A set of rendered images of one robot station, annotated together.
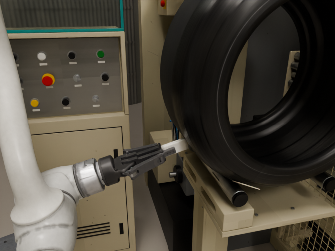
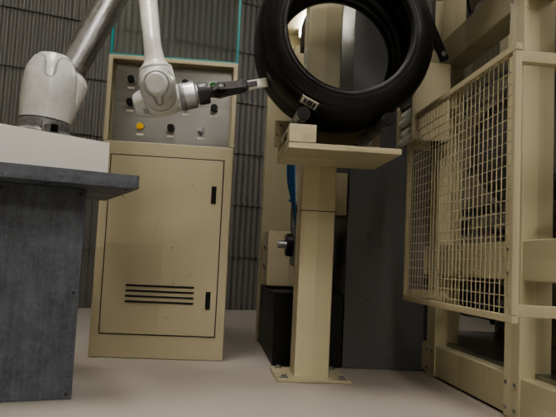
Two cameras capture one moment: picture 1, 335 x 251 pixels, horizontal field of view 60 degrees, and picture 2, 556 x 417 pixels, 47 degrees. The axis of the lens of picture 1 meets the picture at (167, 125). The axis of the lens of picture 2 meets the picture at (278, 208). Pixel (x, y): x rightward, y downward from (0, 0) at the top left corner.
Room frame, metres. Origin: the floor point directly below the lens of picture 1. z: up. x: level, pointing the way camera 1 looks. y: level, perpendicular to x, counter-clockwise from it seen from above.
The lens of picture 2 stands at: (-1.39, -0.43, 0.42)
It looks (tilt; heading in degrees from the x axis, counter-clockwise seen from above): 5 degrees up; 9
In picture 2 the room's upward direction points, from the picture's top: 3 degrees clockwise
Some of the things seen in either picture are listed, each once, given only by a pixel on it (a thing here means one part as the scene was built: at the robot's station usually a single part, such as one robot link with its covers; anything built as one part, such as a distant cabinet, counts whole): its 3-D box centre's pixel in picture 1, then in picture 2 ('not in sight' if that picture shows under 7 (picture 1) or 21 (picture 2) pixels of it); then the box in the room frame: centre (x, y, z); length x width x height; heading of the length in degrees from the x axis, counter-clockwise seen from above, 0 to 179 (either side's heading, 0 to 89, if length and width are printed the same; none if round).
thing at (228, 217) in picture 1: (212, 184); (295, 142); (0.80, -0.15, 0.83); 0.36 x 0.09 x 0.06; 14
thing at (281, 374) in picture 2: not in sight; (309, 373); (1.07, -0.20, 0.01); 0.27 x 0.27 x 0.02; 14
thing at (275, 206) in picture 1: (250, 188); (335, 155); (0.83, -0.28, 0.80); 0.37 x 0.36 x 0.02; 104
